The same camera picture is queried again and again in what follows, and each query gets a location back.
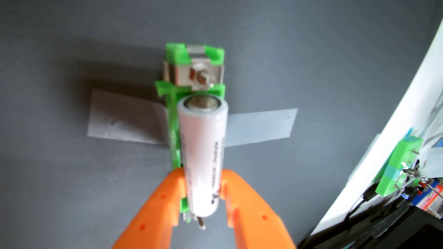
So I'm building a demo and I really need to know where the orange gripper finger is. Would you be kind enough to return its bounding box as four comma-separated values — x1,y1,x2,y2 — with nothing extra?
220,169,297,249
111,168,187,249

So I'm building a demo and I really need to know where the white cylindrical battery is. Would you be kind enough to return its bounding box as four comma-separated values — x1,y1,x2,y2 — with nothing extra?
177,94,229,218

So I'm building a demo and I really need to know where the green battery holder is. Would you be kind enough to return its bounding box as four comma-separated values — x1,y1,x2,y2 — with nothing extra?
155,42,226,230

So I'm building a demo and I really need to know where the dark grey mat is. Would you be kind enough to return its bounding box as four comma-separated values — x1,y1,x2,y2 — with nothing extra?
0,0,443,249

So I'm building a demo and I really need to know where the grey tape strip on holder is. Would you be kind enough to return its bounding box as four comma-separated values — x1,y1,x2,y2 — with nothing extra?
87,88,298,147

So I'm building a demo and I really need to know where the green block with metal connectors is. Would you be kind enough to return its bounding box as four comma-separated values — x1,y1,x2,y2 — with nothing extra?
375,136,423,197

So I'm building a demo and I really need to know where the black Dell laptop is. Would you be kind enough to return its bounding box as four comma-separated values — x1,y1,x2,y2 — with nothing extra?
298,204,443,249

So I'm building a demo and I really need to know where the black cable with plug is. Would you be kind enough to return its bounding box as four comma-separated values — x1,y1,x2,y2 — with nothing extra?
346,188,378,222

